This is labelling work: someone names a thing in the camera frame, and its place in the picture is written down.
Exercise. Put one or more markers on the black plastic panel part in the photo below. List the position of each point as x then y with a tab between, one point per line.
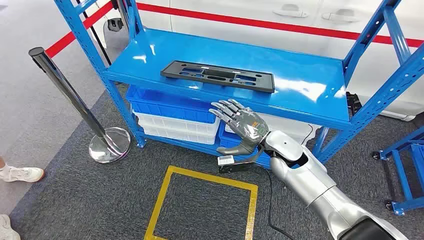
168	73

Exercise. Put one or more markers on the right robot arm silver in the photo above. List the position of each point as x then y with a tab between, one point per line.
308	179

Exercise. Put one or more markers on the blue metal shelf rack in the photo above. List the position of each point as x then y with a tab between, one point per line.
265	53

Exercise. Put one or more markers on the yellow floor tape square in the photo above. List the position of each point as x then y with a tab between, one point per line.
212	179

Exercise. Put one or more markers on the red barrier belt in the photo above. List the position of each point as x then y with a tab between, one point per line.
66	41
265	24

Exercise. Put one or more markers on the dark grey floor mat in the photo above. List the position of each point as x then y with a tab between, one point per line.
82	198

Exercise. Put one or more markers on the blue wheeled cart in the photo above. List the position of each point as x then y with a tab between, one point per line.
405	172

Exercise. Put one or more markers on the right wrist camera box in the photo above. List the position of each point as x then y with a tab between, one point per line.
226	160

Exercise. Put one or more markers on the black stanchion post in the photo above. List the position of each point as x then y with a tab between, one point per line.
96	36

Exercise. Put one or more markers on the chrome stanchion post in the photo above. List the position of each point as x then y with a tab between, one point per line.
66	89

